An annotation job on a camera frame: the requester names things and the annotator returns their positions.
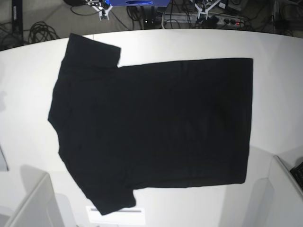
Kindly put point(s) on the black T-shirt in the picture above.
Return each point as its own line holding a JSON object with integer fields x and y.
{"x": 173, "y": 124}

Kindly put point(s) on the white power strip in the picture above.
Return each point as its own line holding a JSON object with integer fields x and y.
{"x": 210, "y": 20}

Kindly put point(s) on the white slotted plate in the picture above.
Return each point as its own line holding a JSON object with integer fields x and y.
{"x": 126, "y": 216}

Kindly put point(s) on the blue box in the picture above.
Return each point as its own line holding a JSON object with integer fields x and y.
{"x": 155, "y": 3}

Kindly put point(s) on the left grey partition panel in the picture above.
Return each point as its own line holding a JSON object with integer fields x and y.
{"x": 39, "y": 208}

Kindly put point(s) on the grey partition panel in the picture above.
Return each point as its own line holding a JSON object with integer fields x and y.
{"x": 276, "y": 200}
{"x": 39, "y": 208}

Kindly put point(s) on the right grey partition panel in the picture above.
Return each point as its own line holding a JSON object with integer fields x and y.
{"x": 276, "y": 200}

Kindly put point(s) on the black keyboard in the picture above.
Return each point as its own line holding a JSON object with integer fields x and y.
{"x": 297, "y": 173}

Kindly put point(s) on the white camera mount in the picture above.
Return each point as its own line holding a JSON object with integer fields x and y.
{"x": 204, "y": 7}
{"x": 102, "y": 7}

